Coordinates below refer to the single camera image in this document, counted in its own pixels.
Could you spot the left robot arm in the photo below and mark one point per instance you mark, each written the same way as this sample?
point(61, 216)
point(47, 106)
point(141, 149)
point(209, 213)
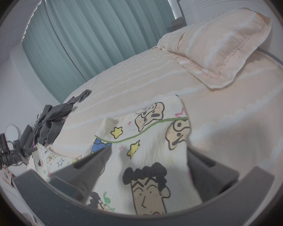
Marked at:
point(4, 154)

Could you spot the bed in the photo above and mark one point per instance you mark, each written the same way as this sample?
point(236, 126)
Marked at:
point(226, 116)

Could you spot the black garment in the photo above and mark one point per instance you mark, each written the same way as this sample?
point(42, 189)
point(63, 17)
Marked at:
point(51, 119)

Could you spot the white printed pyjama top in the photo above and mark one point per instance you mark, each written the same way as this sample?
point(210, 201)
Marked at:
point(151, 149)

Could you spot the grey bedside table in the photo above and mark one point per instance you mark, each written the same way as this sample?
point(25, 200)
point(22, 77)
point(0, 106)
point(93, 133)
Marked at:
point(176, 25)

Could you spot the pink striped pillow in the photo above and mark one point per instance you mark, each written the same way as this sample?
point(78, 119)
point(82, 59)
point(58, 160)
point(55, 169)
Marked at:
point(221, 43)

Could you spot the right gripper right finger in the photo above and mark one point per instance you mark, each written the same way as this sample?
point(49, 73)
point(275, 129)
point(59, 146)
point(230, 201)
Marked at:
point(210, 180)

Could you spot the blue-green curtain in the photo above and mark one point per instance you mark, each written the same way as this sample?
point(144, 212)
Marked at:
point(54, 62)
point(108, 27)

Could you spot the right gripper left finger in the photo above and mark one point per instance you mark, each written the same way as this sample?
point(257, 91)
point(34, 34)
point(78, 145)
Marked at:
point(85, 175)

